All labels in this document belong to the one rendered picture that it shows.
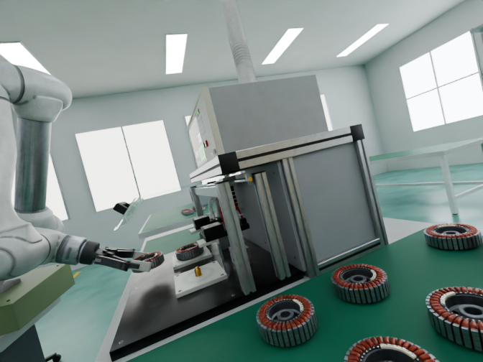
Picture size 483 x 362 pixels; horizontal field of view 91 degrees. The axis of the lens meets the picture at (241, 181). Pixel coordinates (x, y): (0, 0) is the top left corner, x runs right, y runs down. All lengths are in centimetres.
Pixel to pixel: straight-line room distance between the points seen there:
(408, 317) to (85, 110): 583
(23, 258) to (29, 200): 50
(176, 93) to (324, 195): 541
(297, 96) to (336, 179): 29
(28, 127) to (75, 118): 475
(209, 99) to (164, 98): 516
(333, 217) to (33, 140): 109
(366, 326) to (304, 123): 56
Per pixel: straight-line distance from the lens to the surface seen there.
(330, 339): 51
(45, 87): 116
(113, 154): 562
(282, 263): 66
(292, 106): 80
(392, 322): 54
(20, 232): 83
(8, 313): 113
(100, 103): 592
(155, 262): 91
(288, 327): 49
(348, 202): 75
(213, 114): 70
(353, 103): 798
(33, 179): 124
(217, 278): 74
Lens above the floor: 106
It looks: 2 degrees down
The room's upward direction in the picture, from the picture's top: 14 degrees counter-clockwise
